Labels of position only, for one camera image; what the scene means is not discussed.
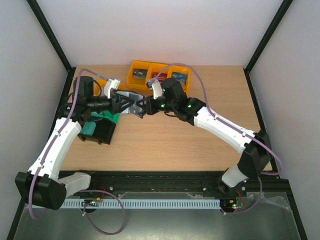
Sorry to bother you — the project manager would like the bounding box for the green plastic bin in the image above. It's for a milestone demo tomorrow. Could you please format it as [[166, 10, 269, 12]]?
[[89, 111, 120, 124]]

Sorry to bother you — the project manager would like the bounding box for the yellow bin near green bin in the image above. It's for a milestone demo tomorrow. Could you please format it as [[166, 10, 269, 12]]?
[[93, 78, 129, 97]]

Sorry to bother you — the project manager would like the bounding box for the blue VIP card stack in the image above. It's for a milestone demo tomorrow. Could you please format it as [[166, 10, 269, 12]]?
[[171, 72, 188, 85]]

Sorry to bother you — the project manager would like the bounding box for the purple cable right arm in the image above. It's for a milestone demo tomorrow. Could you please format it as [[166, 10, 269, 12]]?
[[149, 62, 285, 216]]

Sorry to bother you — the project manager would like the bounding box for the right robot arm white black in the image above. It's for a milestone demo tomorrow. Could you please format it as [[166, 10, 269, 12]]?
[[137, 78, 271, 196]]

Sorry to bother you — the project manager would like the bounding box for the black leather card holder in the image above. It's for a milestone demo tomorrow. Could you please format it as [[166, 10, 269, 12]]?
[[115, 90, 144, 118]]

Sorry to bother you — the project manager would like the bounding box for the teal VIP card stack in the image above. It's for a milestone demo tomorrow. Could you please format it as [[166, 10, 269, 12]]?
[[80, 121, 96, 136]]

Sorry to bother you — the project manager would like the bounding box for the white slotted cable duct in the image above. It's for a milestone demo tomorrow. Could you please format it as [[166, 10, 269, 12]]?
[[61, 199, 221, 210]]

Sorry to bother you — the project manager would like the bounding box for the black frame post right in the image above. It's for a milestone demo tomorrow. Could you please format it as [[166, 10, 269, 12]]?
[[244, 0, 294, 72]]

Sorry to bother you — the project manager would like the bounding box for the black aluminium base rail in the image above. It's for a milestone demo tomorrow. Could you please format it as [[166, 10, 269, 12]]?
[[61, 170, 291, 198]]

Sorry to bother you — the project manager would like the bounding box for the yellow bin with red cards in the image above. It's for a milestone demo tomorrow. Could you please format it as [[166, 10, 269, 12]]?
[[146, 63, 171, 91]]

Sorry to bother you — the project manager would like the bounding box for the yellow bin with blue cards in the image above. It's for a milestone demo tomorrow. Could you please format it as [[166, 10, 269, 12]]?
[[167, 65, 191, 93]]

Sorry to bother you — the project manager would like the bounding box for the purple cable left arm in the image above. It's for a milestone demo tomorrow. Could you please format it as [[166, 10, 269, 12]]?
[[28, 69, 126, 235]]

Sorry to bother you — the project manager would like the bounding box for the yellow bin with grey cards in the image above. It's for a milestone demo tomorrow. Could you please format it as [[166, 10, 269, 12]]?
[[126, 60, 152, 91]]

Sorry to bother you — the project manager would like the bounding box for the grey VIP card stack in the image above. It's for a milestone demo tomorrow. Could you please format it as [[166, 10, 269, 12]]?
[[132, 68, 148, 80]]

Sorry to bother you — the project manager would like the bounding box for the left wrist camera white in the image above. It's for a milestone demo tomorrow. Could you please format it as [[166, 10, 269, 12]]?
[[103, 78, 121, 99]]

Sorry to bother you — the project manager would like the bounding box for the black frame post left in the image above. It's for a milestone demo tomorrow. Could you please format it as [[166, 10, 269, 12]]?
[[26, 0, 73, 73]]

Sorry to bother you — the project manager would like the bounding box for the red VIP card stack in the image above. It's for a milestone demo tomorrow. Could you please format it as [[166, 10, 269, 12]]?
[[152, 72, 168, 82]]

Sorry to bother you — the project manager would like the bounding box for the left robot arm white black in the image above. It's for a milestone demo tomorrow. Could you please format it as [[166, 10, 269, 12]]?
[[15, 76, 143, 213]]

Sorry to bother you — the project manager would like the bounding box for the black frame post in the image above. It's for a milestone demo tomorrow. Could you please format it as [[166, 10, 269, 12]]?
[[244, 0, 294, 72], [26, 0, 73, 73]]

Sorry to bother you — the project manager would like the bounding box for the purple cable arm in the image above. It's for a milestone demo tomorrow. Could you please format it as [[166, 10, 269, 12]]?
[[149, 62, 285, 216], [28, 69, 126, 235]]

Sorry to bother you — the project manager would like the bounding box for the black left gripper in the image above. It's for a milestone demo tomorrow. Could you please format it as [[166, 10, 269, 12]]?
[[87, 91, 135, 115]]

